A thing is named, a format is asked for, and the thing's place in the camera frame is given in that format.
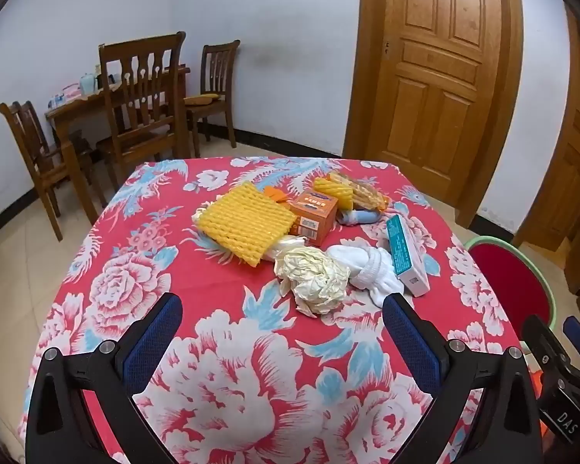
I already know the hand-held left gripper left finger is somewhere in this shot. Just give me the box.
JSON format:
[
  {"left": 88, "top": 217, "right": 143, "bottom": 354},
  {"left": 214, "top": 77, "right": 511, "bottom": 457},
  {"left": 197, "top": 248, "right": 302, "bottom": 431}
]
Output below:
[{"left": 25, "top": 292, "right": 184, "bottom": 464}]

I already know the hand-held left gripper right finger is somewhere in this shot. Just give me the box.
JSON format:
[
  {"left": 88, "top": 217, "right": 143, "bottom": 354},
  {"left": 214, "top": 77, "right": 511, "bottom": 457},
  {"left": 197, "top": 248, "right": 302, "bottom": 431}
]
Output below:
[{"left": 382, "top": 294, "right": 544, "bottom": 464}]

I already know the red basin with green rim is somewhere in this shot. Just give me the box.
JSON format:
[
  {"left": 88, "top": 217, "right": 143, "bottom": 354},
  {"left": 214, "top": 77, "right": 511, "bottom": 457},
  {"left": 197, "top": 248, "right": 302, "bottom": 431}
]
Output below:
[{"left": 465, "top": 235, "right": 556, "bottom": 332}]

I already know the teal and white box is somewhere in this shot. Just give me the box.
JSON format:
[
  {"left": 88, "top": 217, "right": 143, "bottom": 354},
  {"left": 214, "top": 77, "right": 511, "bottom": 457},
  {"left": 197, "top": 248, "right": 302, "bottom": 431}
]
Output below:
[{"left": 386, "top": 214, "right": 429, "bottom": 298}]

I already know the cream paper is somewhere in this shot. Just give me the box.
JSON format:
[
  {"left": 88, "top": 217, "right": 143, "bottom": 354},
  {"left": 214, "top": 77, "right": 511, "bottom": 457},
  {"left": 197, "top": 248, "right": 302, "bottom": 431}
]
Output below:
[{"left": 275, "top": 246, "right": 351, "bottom": 319}]

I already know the light blue plastic handle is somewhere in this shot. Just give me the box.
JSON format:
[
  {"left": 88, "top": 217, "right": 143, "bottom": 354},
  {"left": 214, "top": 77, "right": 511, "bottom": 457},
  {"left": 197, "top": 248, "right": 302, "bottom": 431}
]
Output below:
[{"left": 337, "top": 208, "right": 382, "bottom": 227}]

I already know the large yellow foam net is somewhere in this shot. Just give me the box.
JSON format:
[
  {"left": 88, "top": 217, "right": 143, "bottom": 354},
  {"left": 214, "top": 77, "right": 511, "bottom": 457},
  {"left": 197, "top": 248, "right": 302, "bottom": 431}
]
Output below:
[{"left": 196, "top": 181, "right": 298, "bottom": 268}]

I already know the orange cardboard box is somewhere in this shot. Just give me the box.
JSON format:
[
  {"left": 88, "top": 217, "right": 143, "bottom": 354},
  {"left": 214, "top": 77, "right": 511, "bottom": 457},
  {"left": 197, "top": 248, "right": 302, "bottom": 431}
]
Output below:
[{"left": 288, "top": 190, "right": 339, "bottom": 247}]

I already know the orange plastic stool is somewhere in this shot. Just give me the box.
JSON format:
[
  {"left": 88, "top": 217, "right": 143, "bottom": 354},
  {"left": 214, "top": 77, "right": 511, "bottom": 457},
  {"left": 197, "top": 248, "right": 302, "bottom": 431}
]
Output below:
[{"left": 529, "top": 370, "right": 549, "bottom": 445}]

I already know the red floral tablecloth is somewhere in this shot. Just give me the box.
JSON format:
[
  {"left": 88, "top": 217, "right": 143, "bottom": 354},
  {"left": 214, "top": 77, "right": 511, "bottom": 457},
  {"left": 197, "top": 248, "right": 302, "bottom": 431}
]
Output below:
[{"left": 26, "top": 156, "right": 544, "bottom": 464}]

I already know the white knitted cloth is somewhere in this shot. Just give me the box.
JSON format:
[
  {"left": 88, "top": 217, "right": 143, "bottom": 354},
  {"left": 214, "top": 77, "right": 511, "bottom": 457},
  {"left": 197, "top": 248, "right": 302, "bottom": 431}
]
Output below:
[{"left": 326, "top": 245, "right": 405, "bottom": 307}]

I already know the open wooden door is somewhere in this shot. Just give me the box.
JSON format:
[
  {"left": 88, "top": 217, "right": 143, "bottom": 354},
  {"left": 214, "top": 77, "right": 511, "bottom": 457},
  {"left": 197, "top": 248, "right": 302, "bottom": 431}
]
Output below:
[{"left": 512, "top": 7, "right": 580, "bottom": 252}]

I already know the orange biscuit packet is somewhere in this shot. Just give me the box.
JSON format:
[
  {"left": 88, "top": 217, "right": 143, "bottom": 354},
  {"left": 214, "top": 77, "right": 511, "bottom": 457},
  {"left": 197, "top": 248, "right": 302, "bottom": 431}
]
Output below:
[{"left": 329, "top": 172, "right": 391, "bottom": 211}]

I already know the small yellow foam net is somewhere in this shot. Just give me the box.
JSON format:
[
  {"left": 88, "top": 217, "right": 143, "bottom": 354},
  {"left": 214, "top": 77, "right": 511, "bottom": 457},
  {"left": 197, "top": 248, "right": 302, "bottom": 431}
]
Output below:
[{"left": 314, "top": 177, "right": 355, "bottom": 211}]

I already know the wooden dining chair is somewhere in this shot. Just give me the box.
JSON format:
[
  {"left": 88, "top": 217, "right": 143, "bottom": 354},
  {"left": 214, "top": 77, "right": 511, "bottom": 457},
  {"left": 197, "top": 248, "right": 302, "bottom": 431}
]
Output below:
[
  {"left": 96, "top": 32, "right": 187, "bottom": 189},
  {"left": 0, "top": 101, "right": 104, "bottom": 242},
  {"left": 184, "top": 40, "right": 241, "bottom": 148}
]

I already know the wooden dining table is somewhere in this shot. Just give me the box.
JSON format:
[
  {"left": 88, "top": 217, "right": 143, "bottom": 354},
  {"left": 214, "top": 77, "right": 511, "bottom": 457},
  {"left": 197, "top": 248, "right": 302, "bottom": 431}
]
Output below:
[{"left": 45, "top": 65, "right": 190, "bottom": 225}]

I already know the closed wooden door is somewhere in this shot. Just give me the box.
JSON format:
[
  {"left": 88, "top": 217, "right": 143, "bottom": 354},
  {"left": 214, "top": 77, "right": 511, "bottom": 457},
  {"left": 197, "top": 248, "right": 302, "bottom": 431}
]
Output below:
[{"left": 367, "top": 0, "right": 502, "bottom": 194}]

